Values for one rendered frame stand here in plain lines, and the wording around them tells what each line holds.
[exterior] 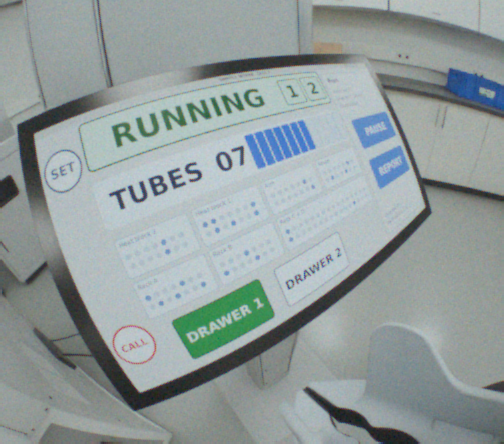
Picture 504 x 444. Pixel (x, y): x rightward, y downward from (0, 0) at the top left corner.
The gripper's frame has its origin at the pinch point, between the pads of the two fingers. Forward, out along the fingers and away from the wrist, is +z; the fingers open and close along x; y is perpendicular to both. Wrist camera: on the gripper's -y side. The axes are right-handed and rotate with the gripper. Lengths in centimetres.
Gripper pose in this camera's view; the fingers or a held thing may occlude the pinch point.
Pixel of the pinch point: (325, 411)
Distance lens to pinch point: 13.0
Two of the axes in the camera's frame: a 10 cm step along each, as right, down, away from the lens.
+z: -3.6, 1.7, 9.2
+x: -8.5, 3.5, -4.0
